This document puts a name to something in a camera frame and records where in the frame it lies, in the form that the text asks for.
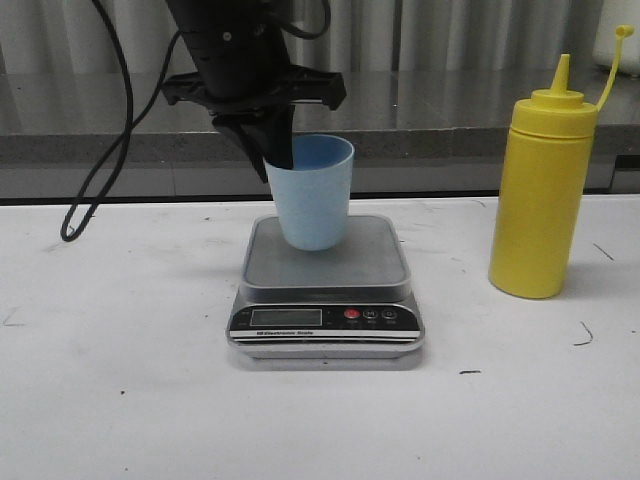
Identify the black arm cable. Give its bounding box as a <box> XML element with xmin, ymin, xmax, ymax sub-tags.
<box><xmin>59</xmin><ymin>0</ymin><xmax>187</xmax><ymax>243</ymax></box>

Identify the light blue plastic cup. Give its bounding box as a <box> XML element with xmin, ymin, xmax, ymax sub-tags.
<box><xmin>266</xmin><ymin>134</ymin><xmax>355</xmax><ymax>251</ymax></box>

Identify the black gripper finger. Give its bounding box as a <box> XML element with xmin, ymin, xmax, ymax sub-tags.
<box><xmin>243</xmin><ymin>104</ymin><xmax>295</xmax><ymax>169</ymax></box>
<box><xmin>212</xmin><ymin>115</ymin><xmax>268</xmax><ymax>183</ymax></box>

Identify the stainless steel back counter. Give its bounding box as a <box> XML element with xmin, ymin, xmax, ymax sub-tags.
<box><xmin>0</xmin><ymin>69</ymin><xmax>640</xmax><ymax>201</ymax></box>

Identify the silver electronic kitchen scale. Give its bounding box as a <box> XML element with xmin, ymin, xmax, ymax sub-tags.
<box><xmin>226</xmin><ymin>215</ymin><xmax>425</xmax><ymax>361</ymax></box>

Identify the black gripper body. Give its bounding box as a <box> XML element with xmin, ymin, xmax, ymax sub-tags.
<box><xmin>162</xmin><ymin>0</ymin><xmax>346</xmax><ymax>115</ymax></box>

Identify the white container in background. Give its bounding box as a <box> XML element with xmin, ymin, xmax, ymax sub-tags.
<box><xmin>592</xmin><ymin>0</ymin><xmax>640</xmax><ymax>77</ymax></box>

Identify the yellow squeeze bottle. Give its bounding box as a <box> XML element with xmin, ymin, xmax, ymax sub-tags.
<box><xmin>488</xmin><ymin>24</ymin><xmax>634</xmax><ymax>299</ymax></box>

